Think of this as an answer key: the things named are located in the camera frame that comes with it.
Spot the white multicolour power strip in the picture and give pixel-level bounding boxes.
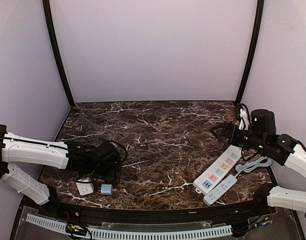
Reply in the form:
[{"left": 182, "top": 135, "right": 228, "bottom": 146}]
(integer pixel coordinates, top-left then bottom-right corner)
[{"left": 193, "top": 145, "right": 242, "bottom": 195}]

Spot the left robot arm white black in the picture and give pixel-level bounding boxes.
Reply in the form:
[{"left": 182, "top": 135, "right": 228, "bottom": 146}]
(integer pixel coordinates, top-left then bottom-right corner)
[{"left": 0, "top": 124, "right": 128, "bottom": 208}]

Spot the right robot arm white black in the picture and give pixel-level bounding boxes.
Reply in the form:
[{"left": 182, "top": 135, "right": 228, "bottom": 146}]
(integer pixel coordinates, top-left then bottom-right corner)
[{"left": 210, "top": 109, "right": 306, "bottom": 214}]

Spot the blue usb charger plug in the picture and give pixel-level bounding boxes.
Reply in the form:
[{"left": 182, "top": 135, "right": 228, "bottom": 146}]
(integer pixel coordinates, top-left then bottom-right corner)
[{"left": 98, "top": 184, "right": 113, "bottom": 196}]

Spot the white cube socket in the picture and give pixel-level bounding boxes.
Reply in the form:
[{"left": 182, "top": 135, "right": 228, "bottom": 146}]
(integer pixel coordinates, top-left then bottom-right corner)
[{"left": 76, "top": 177, "right": 94, "bottom": 196}]

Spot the light blue power strip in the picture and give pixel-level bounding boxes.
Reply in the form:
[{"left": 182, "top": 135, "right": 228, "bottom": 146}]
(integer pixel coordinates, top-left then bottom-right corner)
[{"left": 203, "top": 174, "right": 238, "bottom": 206}]

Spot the small circuit board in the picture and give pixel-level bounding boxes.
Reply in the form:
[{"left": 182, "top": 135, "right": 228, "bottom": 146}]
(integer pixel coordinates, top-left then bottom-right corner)
[{"left": 65, "top": 224, "right": 88, "bottom": 236}]

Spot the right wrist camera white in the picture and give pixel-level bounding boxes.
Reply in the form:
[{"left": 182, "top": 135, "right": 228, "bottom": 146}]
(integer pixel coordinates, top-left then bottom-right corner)
[{"left": 235, "top": 103, "right": 251, "bottom": 130}]

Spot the grey power strip cable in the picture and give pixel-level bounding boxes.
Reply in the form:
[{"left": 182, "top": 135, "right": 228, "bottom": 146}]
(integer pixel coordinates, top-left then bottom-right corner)
[{"left": 234, "top": 156, "right": 272, "bottom": 176}]

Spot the light blue cable duct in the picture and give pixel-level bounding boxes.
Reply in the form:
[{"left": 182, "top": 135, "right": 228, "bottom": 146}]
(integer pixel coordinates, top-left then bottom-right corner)
[{"left": 25, "top": 213, "right": 233, "bottom": 240}]

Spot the black front rail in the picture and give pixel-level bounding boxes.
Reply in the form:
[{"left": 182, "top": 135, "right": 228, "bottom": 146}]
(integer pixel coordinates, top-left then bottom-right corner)
[{"left": 50, "top": 201, "right": 271, "bottom": 225}]

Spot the right black frame post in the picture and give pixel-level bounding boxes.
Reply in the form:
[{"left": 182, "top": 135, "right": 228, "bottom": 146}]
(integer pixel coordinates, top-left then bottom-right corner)
[{"left": 234, "top": 0, "right": 265, "bottom": 105}]

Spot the black frame post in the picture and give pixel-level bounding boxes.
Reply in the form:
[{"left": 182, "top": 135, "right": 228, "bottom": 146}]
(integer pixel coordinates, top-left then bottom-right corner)
[
  {"left": 42, "top": 0, "right": 75, "bottom": 108},
  {"left": 234, "top": 0, "right": 265, "bottom": 105}
]

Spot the left black frame post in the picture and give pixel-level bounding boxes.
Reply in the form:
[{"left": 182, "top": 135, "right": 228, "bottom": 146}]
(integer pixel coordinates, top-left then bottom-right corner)
[{"left": 42, "top": 0, "right": 75, "bottom": 108}]

